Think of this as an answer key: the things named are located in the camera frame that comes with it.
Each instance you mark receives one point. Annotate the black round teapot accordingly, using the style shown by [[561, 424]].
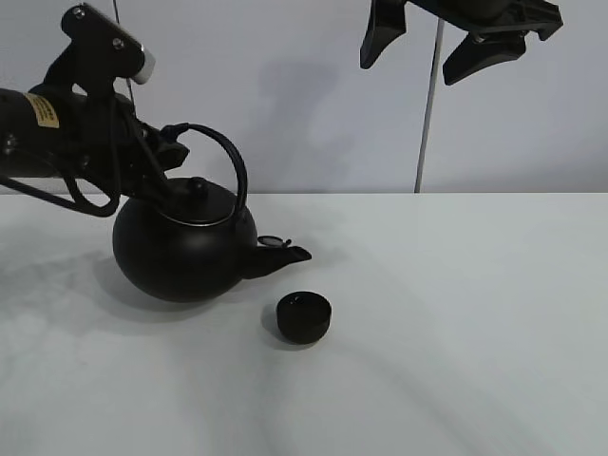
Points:
[[201, 240]]

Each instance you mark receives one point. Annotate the small black teacup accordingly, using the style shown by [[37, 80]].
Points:
[[303, 317]]

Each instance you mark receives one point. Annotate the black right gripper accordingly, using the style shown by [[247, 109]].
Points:
[[387, 22]]

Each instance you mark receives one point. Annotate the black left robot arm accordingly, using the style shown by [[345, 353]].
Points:
[[52, 129]]

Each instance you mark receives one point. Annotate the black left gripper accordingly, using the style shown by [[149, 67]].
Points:
[[109, 148]]

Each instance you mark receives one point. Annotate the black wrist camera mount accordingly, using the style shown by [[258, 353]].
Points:
[[100, 52]]

